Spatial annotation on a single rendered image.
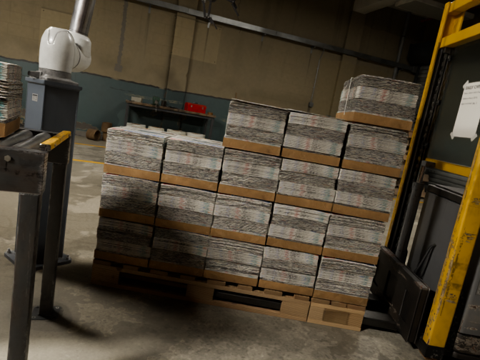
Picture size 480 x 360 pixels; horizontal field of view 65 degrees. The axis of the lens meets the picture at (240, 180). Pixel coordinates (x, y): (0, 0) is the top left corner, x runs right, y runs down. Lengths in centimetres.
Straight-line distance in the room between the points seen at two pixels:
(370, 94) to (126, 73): 701
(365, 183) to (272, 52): 739
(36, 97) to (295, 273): 161
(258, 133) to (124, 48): 688
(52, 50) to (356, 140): 157
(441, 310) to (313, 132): 103
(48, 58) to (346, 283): 189
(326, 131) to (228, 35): 714
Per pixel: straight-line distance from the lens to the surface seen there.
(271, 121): 186
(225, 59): 881
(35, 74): 222
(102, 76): 852
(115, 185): 200
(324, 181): 192
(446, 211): 240
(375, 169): 196
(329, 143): 190
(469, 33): 239
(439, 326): 212
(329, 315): 216
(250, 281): 203
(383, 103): 196
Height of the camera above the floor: 100
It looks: 10 degrees down
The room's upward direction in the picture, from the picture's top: 10 degrees clockwise
